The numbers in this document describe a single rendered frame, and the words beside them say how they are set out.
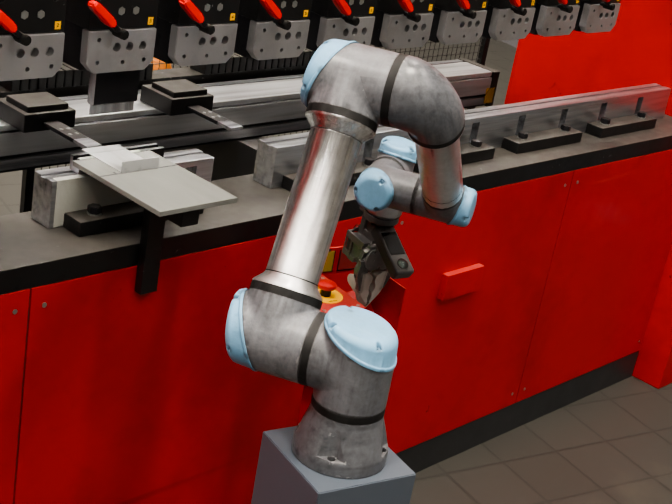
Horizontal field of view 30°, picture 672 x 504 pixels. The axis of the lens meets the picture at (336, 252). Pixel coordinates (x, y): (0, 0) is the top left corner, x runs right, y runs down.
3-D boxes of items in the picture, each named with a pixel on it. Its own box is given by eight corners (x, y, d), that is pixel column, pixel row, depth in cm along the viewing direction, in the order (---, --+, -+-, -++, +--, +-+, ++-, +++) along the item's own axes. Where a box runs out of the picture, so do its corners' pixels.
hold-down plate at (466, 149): (417, 173, 299) (419, 161, 298) (400, 165, 303) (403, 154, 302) (493, 158, 320) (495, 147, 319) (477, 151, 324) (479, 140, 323)
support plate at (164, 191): (159, 217, 217) (160, 211, 217) (72, 165, 233) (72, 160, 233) (237, 202, 230) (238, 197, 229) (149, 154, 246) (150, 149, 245)
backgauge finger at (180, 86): (214, 139, 263) (217, 116, 261) (139, 100, 278) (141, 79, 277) (256, 133, 271) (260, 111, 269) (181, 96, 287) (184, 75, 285)
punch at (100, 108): (92, 116, 233) (97, 67, 229) (86, 113, 234) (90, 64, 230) (135, 111, 240) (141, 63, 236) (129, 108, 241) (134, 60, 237)
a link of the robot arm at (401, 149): (374, 142, 238) (387, 129, 245) (361, 193, 243) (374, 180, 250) (413, 155, 236) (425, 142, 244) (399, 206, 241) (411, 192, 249)
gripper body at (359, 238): (370, 251, 259) (383, 199, 254) (393, 272, 253) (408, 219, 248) (339, 255, 255) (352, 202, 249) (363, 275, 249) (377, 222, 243)
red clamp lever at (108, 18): (99, 0, 215) (131, 34, 222) (85, -6, 217) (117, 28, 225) (93, 8, 214) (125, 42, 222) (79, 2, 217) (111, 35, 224)
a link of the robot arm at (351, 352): (375, 426, 187) (391, 346, 182) (291, 400, 190) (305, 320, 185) (396, 392, 198) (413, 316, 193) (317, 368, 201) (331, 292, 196)
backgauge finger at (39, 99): (67, 159, 237) (69, 134, 235) (-7, 115, 253) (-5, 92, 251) (119, 152, 246) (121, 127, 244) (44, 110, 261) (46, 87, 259)
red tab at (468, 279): (442, 301, 313) (448, 276, 311) (436, 298, 315) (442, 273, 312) (479, 290, 324) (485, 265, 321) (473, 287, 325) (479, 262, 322)
